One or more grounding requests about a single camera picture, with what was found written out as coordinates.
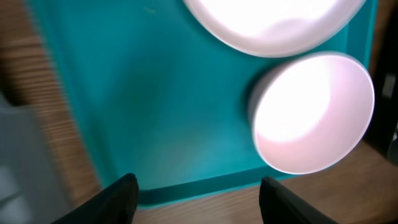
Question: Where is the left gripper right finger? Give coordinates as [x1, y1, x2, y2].
[259, 177, 337, 224]

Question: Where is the large white plate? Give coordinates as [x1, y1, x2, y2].
[184, 0, 365, 58]

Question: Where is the black plastic tray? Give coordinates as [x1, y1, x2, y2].
[364, 1, 397, 166]

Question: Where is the small white bowl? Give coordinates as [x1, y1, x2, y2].
[247, 51, 375, 175]

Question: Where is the teal plastic tray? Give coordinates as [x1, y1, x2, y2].
[28, 0, 377, 208]

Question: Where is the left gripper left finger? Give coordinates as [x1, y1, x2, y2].
[53, 173, 139, 224]

